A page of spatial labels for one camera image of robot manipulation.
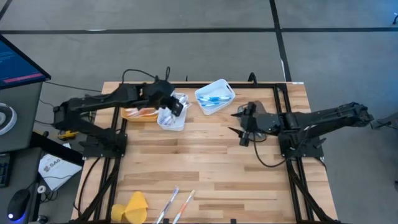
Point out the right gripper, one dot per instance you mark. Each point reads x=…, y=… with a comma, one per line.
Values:
x=264, y=123

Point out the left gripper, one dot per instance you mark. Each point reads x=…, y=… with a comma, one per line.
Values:
x=158, y=91

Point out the purple toothbrush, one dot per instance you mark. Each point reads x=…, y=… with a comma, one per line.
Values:
x=183, y=99
x=172, y=116
x=168, y=205
x=168, y=119

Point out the orange toothbrush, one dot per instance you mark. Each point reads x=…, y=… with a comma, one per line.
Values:
x=147, y=111
x=183, y=207
x=140, y=114
x=133, y=112

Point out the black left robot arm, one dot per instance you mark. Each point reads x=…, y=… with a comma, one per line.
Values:
x=102, y=99

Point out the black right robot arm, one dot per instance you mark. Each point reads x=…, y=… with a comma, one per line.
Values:
x=326, y=116

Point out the narrow white plastic bin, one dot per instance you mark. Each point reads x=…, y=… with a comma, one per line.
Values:
x=174, y=127

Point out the orange plastic bin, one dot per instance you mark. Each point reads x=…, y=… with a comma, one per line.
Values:
x=140, y=119

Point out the wide white plastic bin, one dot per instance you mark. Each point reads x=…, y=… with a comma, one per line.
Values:
x=217, y=85

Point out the yellow crumpled cloth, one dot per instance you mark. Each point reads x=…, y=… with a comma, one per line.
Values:
x=136, y=207

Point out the white paper box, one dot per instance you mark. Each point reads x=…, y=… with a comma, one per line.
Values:
x=59, y=172

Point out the black stand leg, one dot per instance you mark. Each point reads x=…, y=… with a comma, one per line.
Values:
x=385, y=123

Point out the grey computer desk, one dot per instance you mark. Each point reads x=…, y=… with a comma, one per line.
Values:
x=21, y=102

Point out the computer monitor with blue screen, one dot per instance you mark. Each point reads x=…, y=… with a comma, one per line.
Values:
x=15, y=65

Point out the white round device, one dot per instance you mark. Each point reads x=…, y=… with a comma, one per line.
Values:
x=7, y=119

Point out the black stand foot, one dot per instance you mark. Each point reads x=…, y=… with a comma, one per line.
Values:
x=395, y=18

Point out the black keyboard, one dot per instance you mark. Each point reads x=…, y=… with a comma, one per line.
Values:
x=3, y=171

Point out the black computer mouse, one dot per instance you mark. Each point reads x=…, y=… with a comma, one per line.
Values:
x=18, y=203

